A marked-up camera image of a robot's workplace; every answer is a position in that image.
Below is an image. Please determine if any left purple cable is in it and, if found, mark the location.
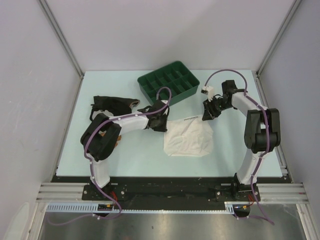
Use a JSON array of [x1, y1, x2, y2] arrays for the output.
[[47, 86, 173, 226]]

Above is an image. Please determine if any green compartment tray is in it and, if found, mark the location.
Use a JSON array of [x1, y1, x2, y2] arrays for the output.
[[137, 60, 200, 106]]

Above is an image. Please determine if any front aluminium rail left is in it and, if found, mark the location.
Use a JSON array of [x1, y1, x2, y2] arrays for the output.
[[36, 182, 87, 203]]

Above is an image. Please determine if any white cable duct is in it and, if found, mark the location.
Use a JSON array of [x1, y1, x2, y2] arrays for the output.
[[46, 202, 250, 214]]

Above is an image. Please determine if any black underwear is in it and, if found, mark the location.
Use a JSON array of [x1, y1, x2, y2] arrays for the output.
[[89, 95, 140, 121]]

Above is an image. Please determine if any orange brown underwear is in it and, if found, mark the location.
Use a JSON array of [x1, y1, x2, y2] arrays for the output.
[[99, 131, 122, 146]]

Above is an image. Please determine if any front aluminium rail right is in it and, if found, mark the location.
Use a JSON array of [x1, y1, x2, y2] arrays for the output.
[[257, 183, 309, 204]]

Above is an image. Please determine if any right aluminium corner post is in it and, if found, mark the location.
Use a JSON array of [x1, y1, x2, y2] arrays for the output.
[[255, 0, 304, 78]]

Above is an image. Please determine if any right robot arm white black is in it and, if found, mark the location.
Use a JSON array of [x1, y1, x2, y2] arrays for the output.
[[201, 80, 281, 201]]

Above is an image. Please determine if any aluminium rail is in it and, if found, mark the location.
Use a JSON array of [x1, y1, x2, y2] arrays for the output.
[[36, 182, 87, 203], [257, 183, 309, 204]]

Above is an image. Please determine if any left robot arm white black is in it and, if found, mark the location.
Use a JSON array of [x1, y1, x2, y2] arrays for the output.
[[80, 100, 170, 200]]

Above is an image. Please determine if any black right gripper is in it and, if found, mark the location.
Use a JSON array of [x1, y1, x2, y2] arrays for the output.
[[202, 96, 232, 121]]

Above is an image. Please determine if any white underwear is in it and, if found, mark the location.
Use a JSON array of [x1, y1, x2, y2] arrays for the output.
[[163, 115, 214, 157]]

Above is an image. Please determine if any aluminium corner post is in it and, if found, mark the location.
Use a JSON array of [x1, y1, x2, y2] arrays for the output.
[[255, 0, 304, 78], [37, 0, 84, 79]]

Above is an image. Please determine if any left aluminium corner post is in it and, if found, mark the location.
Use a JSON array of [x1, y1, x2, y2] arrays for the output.
[[37, 0, 84, 79]]

